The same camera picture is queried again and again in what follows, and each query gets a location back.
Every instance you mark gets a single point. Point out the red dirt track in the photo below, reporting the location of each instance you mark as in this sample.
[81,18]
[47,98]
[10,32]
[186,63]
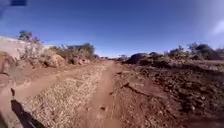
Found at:
[103,96]

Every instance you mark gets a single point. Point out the dry grass strip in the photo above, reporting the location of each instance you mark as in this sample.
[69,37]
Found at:
[60,100]

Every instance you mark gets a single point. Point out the tree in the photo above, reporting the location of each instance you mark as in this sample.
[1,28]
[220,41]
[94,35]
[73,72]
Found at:
[25,35]

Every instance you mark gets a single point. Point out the group of dark bushes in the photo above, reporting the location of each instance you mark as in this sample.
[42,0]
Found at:
[203,51]

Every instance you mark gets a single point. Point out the rough red earth ground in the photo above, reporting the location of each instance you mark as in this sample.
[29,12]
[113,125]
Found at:
[186,90]

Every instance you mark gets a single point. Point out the row of reddish boulders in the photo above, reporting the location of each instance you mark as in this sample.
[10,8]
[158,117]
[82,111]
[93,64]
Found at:
[55,60]

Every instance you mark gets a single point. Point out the group of green bushes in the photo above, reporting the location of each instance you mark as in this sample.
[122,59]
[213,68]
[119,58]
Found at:
[78,51]

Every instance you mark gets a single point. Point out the dark rock mound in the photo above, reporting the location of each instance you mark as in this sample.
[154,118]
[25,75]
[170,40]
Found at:
[136,58]

